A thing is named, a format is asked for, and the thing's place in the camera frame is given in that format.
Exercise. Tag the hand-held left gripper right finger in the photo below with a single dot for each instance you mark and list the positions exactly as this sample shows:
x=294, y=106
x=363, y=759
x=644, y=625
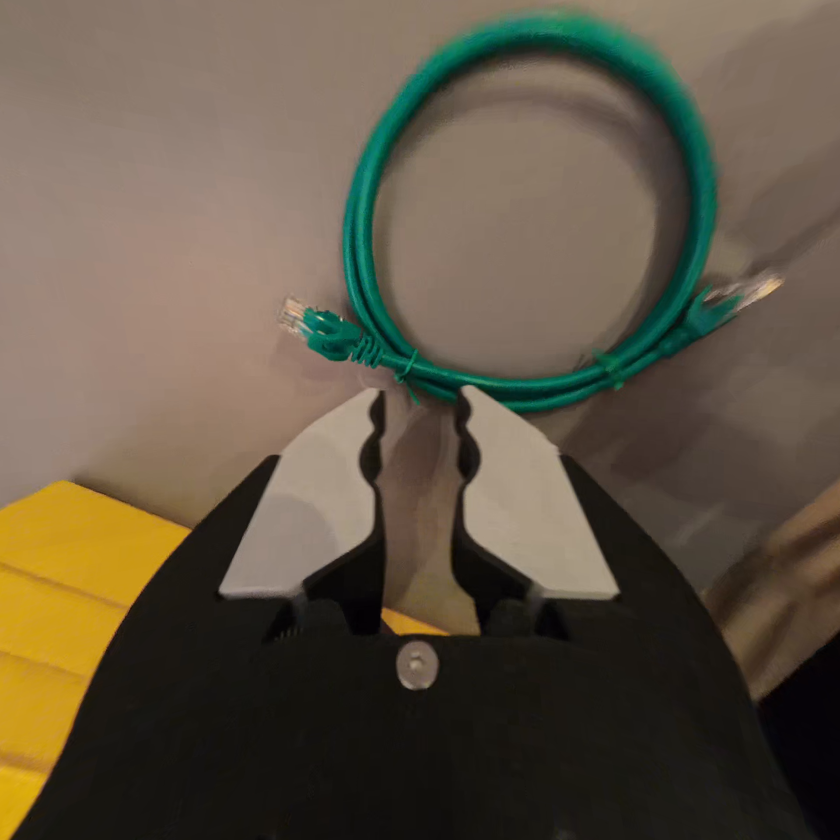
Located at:
x=531, y=518

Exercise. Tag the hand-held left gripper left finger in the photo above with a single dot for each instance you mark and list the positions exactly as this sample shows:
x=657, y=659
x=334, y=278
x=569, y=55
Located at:
x=308, y=512

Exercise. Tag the yellow plastic bin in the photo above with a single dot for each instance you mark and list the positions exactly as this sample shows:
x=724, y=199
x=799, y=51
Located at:
x=65, y=590

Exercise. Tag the person's leg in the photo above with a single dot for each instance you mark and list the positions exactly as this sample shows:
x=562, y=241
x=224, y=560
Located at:
x=774, y=590

